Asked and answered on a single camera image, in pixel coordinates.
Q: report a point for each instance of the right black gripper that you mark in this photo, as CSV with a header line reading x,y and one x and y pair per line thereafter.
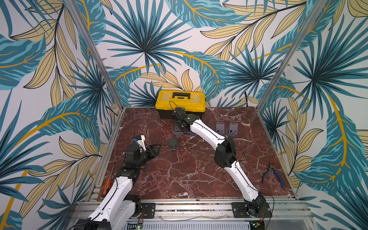
x,y
179,116

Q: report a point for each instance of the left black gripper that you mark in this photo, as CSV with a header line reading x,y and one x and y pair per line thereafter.
x,y
151,150

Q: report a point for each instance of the lavender stand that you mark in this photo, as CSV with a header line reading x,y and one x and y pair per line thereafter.
x,y
220,128
177,131
233,129

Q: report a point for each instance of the dark grey stand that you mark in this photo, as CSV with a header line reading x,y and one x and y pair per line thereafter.
x,y
173,143

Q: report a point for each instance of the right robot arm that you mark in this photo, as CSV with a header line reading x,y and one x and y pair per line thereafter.
x,y
225,157

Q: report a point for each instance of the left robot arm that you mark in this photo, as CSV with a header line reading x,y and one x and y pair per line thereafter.
x,y
118,206

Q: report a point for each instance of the yellow black toolbox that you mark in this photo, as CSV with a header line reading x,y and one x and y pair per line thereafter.
x,y
191,102

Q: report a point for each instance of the white perforated vent panel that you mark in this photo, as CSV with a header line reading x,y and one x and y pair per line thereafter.
x,y
189,225

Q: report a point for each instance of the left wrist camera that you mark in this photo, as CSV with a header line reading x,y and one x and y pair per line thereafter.
x,y
140,140

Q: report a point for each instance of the orange handled screwdriver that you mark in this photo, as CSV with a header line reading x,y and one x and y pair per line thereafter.
x,y
108,184

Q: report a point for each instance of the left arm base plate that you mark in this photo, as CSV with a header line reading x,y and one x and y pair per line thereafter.
x,y
145,211

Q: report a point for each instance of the aluminium front rail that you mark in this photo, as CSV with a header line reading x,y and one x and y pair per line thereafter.
x,y
284,208

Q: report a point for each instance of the blue handled pliers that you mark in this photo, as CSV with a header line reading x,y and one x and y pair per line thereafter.
x,y
274,171

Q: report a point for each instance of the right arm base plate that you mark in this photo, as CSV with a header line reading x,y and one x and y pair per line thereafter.
x,y
244,210

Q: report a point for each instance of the left aluminium frame post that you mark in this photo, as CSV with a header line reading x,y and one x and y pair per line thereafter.
x,y
82,26

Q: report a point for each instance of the aluminium frame post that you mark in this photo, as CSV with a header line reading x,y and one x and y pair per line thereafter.
x,y
293,48
82,26

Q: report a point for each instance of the right aluminium frame post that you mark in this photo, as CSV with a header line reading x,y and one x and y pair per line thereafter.
x,y
293,48

